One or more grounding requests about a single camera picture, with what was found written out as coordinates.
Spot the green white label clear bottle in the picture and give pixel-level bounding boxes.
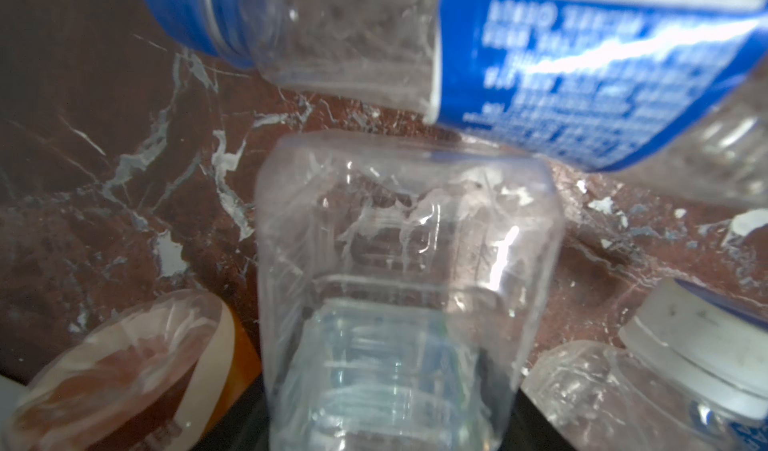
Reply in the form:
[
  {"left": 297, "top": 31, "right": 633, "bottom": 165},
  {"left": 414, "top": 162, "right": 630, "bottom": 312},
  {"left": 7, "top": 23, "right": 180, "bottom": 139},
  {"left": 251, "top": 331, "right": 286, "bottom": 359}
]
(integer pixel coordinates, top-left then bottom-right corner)
[{"left": 254, "top": 130, "right": 565, "bottom": 450}]

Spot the brown label bottle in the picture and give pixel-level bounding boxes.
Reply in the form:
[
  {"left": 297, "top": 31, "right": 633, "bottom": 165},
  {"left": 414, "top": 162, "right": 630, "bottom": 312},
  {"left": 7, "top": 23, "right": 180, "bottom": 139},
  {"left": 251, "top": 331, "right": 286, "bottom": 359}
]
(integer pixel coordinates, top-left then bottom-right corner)
[{"left": 2, "top": 289, "right": 262, "bottom": 450}]

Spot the blue cap water bottle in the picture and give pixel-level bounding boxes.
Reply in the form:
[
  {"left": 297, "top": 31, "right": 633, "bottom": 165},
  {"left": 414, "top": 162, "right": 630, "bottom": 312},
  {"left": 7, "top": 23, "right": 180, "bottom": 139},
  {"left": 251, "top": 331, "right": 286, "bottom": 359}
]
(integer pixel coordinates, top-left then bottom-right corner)
[{"left": 145, "top": 0, "right": 767, "bottom": 208}]

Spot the clear bottle white cap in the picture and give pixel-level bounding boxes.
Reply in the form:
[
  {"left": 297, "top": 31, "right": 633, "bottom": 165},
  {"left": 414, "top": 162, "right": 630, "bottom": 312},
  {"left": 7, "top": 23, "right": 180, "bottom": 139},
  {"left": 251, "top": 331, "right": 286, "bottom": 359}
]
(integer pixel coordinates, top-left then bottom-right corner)
[{"left": 522, "top": 279, "right": 767, "bottom": 450}]

